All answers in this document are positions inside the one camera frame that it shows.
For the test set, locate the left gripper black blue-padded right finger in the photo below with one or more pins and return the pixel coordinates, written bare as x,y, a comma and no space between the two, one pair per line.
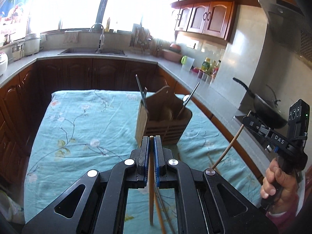
205,201

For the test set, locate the brown wooden chopstick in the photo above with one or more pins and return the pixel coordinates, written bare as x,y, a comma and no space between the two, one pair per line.
228,147

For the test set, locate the light wooden chopstick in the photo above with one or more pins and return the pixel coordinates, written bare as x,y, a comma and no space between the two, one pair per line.
151,174

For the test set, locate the kitchen sink basin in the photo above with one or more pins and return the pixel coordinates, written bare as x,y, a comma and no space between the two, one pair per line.
111,52

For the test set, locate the person's right hand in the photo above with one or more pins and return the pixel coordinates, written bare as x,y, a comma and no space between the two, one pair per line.
280,185

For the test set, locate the dark thin chopstick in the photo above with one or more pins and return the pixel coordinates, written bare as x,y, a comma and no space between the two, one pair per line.
164,209

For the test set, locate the teal floral tablecloth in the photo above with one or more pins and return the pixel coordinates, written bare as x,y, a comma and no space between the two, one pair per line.
93,129

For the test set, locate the wooden utensil holder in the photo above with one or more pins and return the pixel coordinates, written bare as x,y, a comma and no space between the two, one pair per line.
162,114

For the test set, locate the metal utensil in holder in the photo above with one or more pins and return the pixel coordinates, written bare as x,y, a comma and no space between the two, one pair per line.
186,99

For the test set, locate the condiment bottles group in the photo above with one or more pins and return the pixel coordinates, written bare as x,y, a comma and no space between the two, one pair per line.
208,70

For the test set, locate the dark utensil in holder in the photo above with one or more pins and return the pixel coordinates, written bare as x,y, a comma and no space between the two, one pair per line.
141,91

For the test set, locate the steel range hood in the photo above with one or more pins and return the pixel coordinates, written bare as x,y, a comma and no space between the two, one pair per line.
289,26

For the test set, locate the green white plastic cup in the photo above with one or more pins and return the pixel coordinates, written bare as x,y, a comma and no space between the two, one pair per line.
187,63

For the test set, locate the pink plastic basin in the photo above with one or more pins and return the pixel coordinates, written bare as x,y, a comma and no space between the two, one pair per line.
173,53

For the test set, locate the chrome sink faucet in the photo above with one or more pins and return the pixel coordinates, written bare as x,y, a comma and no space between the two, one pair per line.
101,37

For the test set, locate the dish drying rack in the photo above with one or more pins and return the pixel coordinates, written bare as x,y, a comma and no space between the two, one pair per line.
140,38

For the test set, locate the white red rice cooker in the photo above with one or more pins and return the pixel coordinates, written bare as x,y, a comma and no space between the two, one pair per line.
3,62

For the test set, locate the white pot appliance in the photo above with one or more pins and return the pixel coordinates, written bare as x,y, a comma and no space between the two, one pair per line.
31,44

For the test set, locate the black wok with handle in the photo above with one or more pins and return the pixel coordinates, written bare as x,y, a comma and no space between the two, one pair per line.
266,110

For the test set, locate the fruit poster on wall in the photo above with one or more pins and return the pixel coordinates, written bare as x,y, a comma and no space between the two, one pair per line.
14,20

